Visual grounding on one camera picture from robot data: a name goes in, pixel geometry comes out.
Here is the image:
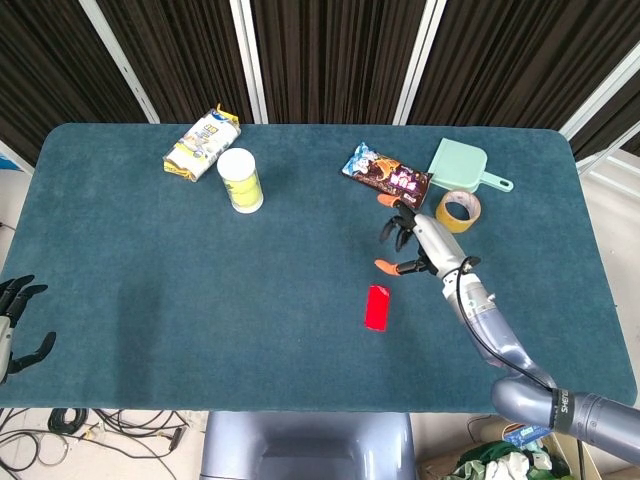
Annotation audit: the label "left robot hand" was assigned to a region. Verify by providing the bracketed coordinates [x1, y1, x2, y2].
[0, 274, 57, 385]

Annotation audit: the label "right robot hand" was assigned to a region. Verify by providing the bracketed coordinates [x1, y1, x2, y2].
[374, 192, 482, 279]

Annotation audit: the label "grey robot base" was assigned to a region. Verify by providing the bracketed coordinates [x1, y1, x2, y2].
[199, 411, 417, 480]

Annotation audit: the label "yellow packing tape roll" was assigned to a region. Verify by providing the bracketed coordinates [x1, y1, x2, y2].
[435, 189, 483, 235]

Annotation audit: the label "mint green plastic dustpan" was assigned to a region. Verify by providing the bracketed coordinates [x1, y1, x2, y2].
[428, 137, 515, 194]

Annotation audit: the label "brown snack bag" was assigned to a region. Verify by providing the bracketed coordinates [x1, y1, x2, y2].
[341, 142, 434, 209]

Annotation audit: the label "red rectangular card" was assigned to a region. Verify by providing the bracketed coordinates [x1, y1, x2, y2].
[364, 284, 392, 332]

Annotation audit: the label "teal table cloth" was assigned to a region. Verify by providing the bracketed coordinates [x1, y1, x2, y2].
[0, 122, 639, 415]

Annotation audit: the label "yellow canister with white lid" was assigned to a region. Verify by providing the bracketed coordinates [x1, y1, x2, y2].
[216, 147, 265, 215]

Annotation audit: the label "cardboard box with clutter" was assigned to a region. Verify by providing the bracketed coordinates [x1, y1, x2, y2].
[417, 417, 584, 480]

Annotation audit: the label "white yellow wipes pack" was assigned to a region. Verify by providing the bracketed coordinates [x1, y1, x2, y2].
[162, 103, 242, 183]

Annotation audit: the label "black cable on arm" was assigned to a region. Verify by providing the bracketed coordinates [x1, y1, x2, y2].
[453, 255, 557, 391]

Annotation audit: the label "black floor cables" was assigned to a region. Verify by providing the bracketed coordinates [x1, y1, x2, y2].
[0, 407, 190, 480]

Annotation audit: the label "white partition frame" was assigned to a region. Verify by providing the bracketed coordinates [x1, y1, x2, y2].
[228, 0, 270, 125]

